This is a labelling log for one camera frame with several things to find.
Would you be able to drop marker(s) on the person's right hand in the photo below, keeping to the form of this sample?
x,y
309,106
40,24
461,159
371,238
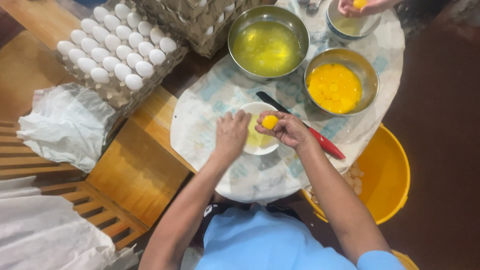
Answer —
x,y
290,131

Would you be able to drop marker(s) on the person's left hand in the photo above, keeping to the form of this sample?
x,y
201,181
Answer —
x,y
230,135

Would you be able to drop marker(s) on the person's left fingers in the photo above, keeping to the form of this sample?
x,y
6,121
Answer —
x,y
237,117

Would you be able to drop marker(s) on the yellow egg yolk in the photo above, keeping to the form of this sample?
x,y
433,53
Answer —
x,y
359,3
270,122

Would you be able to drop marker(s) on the white printed sack cloth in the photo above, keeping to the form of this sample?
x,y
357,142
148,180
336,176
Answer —
x,y
210,123

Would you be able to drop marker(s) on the small white bowl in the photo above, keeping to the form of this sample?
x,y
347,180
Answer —
x,y
259,148

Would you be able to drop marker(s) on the clear egg whites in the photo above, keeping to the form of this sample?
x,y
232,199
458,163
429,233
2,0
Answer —
x,y
267,48

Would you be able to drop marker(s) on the large steel bowl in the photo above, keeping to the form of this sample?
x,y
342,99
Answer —
x,y
240,33

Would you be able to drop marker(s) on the stack of filled egg trays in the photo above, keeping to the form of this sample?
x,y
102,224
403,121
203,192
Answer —
x,y
202,22

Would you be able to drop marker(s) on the heap of separated yolks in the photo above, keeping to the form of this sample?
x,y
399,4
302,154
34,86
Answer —
x,y
333,88

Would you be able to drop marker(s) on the wooden table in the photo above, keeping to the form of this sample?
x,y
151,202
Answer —
x,y
138,172

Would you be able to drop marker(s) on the grey cardboard egg tray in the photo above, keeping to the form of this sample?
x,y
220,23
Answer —
x,y
123,99

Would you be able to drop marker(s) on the heap of eggshells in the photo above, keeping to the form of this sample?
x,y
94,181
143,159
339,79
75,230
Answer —
x,y
353,176

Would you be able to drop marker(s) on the person's light blue shirt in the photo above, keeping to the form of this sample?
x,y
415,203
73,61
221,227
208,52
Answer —
x,y
270,243

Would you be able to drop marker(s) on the metal utensil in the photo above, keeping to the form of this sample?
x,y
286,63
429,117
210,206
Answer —
x,y
312,5

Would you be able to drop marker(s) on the medium steel bowl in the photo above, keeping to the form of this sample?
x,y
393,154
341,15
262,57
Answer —
x,y
365,67

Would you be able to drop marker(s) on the blue rimmed white bowl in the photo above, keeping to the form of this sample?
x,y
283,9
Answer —
x,y
348,30

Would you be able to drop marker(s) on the group of white eggs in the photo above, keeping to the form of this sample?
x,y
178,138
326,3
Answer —
x,y
112,48

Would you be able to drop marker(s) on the yellow plastic bucket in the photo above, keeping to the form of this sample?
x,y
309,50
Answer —
x,y
386,176

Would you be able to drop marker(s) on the crumpled white plastic bag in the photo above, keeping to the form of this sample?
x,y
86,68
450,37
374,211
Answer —
x,y
67,123

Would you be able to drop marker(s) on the slatted wooden bench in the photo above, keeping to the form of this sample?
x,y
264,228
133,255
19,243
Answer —
x,y
22,157

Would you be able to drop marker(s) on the yellow plastic tub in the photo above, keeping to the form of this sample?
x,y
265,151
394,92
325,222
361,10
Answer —
x,y
407,260

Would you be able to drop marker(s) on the white fabric sheet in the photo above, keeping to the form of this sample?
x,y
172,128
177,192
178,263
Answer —
x,y
45,232

